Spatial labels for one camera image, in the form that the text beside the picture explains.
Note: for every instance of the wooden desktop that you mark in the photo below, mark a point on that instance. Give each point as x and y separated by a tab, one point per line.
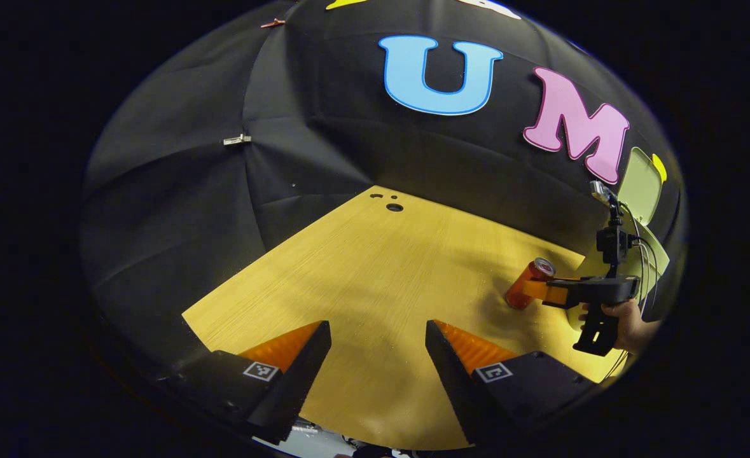
362	305

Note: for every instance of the black backdrop cloth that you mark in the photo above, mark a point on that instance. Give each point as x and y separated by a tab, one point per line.
222	191

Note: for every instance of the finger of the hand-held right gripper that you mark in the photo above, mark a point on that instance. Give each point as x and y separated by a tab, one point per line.
545	292

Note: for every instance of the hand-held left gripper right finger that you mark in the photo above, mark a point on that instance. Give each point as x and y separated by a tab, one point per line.
451	375

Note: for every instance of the silver cloth clip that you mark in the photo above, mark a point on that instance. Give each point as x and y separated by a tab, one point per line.
238	138

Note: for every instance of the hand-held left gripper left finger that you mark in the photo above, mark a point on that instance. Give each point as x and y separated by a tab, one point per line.
301	369

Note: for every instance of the green garbage bin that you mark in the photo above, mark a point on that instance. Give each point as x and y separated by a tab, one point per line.
642	184

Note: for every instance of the red pop can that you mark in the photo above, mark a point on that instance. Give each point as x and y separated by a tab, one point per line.
526	286

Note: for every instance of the red cloth clip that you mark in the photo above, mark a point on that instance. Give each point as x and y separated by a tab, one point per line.
273	23

